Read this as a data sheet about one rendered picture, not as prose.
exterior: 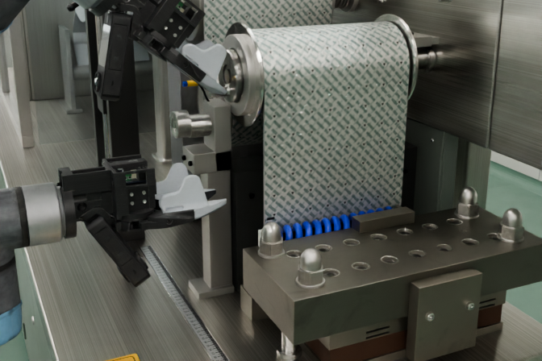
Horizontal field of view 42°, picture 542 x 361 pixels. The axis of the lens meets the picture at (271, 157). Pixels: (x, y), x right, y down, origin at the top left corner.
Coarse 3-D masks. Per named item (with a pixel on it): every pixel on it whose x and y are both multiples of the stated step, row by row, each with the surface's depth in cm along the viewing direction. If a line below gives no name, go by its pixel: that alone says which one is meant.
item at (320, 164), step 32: (288, 128) 99; (320, 128) 101; (352, 128) 103; (384, 128) 106; (288, 160) 100; (320, 160) 103; (352, 160) 105; (384, 160) 107; (288, 192) 102; (320, 192) 104; (352, 192) 107; (384, 192) 109; (288, 224) 103
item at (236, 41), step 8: (224, 40) 101; (232, 40) 99; (240, 40) 96; (232, 48) 101; (240, 48) 96; (248, 48) 96; (240, 56) 97; (248, 56) 95; (248, 64) 95; (248, 72) 95; (248, 80) 95; (248, 88) 95; (248, 96) 96; (232, 104) 102; (240, 104) 99; (248, 104) 97; (232, 112) 102; (240, 112) 99; (248, 112) 99
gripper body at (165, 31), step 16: (112, 0) 86; (128, 0) 90; (144, 0) 90; (160, 0) 90; (176, 0) 90; (144, 16) 91; (160, 16) 89; (176, 16) 91; (192, 16) 94; (144, 32) 90; (160, 32) 91; (176, 32) 92
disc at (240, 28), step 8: (232, 24) 101; (240, 24) 98; (232, 32) 101; (240, 32) 98; (248, 32) 96; (248, 40) 96; (256, 48) 94; (256, 56) 94; (256, 64) 94; (256, 72) 95; (256, 80) 95; (256, 88) 95; (256, 96) 96; (256, 104) 96; (256, 112) 96; (240, 120) 102; (248, 120) 100
